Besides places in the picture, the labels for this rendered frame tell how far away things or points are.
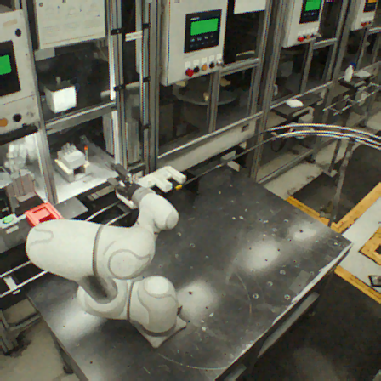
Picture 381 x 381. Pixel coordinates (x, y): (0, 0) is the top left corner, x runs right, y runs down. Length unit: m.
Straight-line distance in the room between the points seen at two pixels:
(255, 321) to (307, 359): 0.83
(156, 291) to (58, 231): 0.60
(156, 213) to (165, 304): 0.34
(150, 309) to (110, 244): 0.60
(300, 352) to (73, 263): 1.83
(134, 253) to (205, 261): 1.06
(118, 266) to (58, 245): 0.16
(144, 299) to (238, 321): 0.48
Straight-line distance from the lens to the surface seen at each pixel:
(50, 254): 0.98
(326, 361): 2.56
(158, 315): 1.51
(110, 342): 1.68
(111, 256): 0.90
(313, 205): 3.53
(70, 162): 2.02
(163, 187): 2.05
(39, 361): 2.48
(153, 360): 1.63
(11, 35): 1.53
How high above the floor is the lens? 2.13
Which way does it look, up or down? 38 degrees down
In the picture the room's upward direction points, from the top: 3 degrees clockwise
